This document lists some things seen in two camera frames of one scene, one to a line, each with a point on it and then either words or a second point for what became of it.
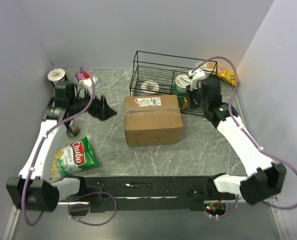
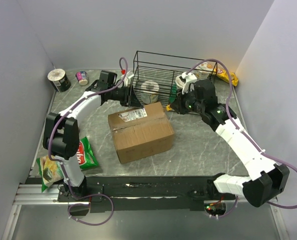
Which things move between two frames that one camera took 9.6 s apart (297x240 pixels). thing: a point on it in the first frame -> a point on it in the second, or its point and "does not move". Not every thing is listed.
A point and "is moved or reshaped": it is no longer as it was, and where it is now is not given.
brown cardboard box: x=152 y=120 is moved or reshaped
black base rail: x=117 y=193 does not move
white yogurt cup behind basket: x=205 y=66 does not move
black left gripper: x=101 y=108 -> x=134 y=101
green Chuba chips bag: x=72 y=159 does not move
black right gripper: x=192 y=92 -> x=177 y=105
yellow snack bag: x=228 y=76 does not move
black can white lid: x=56 y=76 does not move
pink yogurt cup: x=82 y=75 does not move
